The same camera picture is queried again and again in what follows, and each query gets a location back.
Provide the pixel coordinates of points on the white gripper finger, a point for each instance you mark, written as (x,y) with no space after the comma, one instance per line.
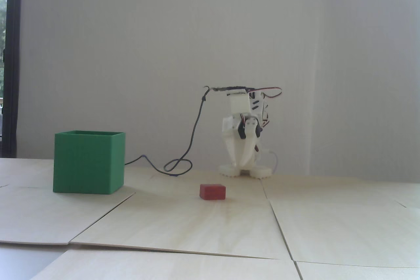
(251,143)
(234,148)

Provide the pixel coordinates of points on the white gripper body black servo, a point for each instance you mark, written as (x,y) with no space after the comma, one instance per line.
(233,138)

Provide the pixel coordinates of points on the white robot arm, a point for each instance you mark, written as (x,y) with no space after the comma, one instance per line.
(259,106)

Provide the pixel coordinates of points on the red block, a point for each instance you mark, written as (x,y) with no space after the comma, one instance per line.
(212,192)

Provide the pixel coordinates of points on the green box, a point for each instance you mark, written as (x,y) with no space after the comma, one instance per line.
(85,161)

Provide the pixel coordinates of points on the light plywood sheet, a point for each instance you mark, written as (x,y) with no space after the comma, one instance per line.
(361,273)
(39,214)
(180,227)
(164,268)
(344,227)

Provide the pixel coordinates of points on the white paper backdrop sheet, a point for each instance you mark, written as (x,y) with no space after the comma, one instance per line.
(131,47)

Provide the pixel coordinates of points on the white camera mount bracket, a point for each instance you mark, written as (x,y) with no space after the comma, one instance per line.
(239,102)

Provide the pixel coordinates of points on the black wrist camera board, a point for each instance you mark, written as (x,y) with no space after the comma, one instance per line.
(229,89)

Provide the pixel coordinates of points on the black window frame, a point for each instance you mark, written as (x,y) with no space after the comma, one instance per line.
(13,63)

